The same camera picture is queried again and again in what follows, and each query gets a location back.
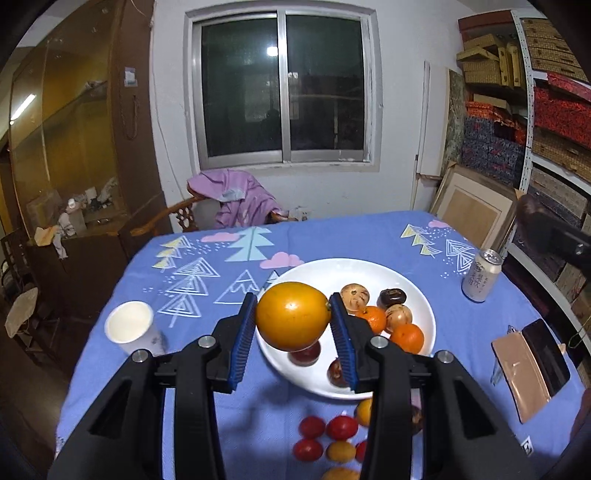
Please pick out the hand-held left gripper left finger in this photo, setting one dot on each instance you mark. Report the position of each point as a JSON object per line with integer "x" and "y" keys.
{"x": 244, "y": 337}

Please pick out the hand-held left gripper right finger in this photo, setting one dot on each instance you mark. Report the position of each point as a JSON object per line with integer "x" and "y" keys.
{"x": 344, "y": 341}

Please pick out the dark wooden chair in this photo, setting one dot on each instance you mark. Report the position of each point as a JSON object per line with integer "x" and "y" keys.
{"x": 11, "y": 263}

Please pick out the beige picture frame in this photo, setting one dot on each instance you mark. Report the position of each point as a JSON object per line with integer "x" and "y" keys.
{"x": 475, "y": 207}

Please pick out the stack of patterned boxes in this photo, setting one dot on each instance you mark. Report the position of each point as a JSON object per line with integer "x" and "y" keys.
{"x": 489, "y": 143}

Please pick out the wrinkled dark brown fruit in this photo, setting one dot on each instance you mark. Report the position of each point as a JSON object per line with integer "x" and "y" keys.
{"x": 391, "y": 297}
{"x": 416, "y": 419}

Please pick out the tan leather case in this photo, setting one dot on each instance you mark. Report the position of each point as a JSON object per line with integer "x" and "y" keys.
{"x": 519, "y": 378}

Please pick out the white leaning board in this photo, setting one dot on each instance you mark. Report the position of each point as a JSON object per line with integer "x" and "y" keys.
{"x": 427, "y": 120}

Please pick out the mottled green panel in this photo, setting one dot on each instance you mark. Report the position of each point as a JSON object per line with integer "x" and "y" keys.
{"x": 453, "y": 124}

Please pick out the small orange mandarin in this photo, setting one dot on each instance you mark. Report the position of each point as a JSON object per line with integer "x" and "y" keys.
{"x": 373, "y": 319}

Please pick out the wooden armchair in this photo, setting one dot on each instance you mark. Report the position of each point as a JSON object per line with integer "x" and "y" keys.
{"x": 157, "y": 217}

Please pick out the large orange mandarin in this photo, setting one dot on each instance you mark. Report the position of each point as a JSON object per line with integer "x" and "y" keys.
{"x": 407, "y": 338}

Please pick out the white oval plate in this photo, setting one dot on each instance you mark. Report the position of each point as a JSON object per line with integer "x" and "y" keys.
{"x": 351, "y": 272}

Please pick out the crumpled white cloth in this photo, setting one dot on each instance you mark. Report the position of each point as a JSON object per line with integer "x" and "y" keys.
{"x": 57, "y": 233}

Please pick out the sliding glass window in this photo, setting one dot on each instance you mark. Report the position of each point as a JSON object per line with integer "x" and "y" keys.
{"x": 286, "y": 87}

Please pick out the white beverage can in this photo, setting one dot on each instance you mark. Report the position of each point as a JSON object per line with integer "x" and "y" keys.
{"x": 481, "y": 277}

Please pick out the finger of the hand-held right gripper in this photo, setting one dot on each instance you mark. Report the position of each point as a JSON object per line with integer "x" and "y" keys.
{"x": 563, "y": 242}

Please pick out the tan striped round fruit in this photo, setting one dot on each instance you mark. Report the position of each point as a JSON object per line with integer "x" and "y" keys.
{"x": 354, "y": 295}
{"x": 398, "y": 317}

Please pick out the person's right forearm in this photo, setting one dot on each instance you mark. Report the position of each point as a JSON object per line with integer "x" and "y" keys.
{"x": 582, "y": 420}

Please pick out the white metal shelf rack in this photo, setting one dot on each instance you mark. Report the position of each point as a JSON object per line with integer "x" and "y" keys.
{"x": 526, "y": 92}

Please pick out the white paper cup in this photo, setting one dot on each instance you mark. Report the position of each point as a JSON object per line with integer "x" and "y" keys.
{"x": 129, "y": 323}

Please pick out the small yellow tomato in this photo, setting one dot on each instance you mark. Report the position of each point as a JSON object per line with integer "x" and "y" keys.
{"x": 364, "y": 411}

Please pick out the blue printed tablecloth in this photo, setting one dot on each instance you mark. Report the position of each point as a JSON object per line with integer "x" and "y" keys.
{"x": 207, "y": 258}

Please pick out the large yellow-orange tomato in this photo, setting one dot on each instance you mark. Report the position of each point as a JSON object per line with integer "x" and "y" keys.
{"x": 291, "y": 318}

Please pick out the wooden glass cabinet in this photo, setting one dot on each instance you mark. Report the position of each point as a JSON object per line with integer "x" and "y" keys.
{"x": 83, "y": 138}

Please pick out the pale hand fan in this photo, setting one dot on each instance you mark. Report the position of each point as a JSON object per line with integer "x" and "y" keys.
{"x": 21, "y": 308}

